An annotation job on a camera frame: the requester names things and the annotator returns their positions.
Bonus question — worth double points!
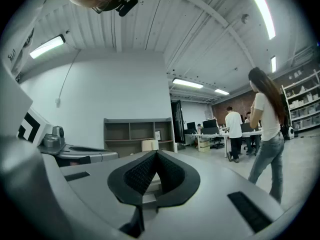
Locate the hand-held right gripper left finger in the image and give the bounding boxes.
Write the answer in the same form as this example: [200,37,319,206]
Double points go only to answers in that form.
[107,150,158,238]

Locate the black office chair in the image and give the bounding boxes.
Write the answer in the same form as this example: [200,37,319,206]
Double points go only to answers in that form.
[210,134,225,150]

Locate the grey wooden shelf unit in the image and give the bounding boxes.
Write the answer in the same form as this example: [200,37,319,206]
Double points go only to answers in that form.
[103,117,175,158]

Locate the black metal door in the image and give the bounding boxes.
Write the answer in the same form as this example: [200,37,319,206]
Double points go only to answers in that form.
[170,99,186,144]

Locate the white wall conduit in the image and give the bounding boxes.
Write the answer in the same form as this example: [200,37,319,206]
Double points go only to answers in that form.
[58,50,81,100]

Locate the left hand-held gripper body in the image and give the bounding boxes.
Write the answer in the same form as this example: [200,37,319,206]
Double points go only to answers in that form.
[16,106,120,169]

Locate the black and white wheeled machine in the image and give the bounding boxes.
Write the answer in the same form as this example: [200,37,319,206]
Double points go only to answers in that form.
[284,124,296,141]

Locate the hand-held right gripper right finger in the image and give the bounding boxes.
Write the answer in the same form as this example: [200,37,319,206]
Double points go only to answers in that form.
[156,150,201,213]

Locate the pale stacked boxes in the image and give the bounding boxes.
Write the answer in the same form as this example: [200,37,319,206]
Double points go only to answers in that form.
[198,139,211,153]

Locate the group of grey storage bins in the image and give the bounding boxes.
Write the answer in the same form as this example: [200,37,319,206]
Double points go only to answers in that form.
[289,103,320,130]

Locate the white metal storage rack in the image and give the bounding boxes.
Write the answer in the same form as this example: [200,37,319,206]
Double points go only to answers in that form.
[280,68,320,133]

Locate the black head-worn camera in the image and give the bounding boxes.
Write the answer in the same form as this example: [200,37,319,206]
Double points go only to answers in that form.
[92,0,139,18]

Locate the white office desk row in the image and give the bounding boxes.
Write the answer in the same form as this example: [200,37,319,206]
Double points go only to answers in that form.
[184,130,262,159]

